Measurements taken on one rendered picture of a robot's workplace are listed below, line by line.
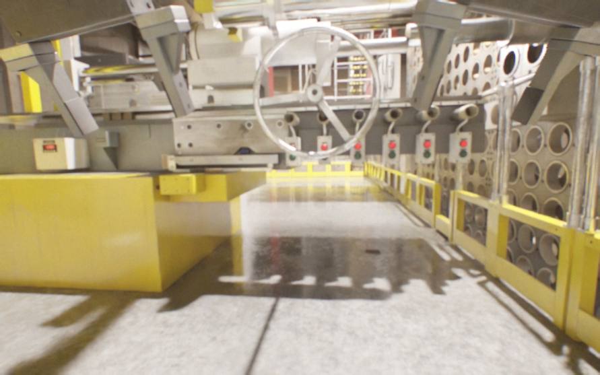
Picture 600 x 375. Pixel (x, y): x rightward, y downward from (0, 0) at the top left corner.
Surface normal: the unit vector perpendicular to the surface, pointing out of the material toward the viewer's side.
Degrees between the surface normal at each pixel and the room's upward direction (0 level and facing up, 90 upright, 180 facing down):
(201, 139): 90
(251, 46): 68
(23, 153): 90
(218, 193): 90
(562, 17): 113
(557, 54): 83
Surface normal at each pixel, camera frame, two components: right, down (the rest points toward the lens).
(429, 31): 0.07, 0.50
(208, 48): -0.12, -0.26
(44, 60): 0.98, -0.13
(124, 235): -0.12, 0.12
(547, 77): -0.99, -0.09
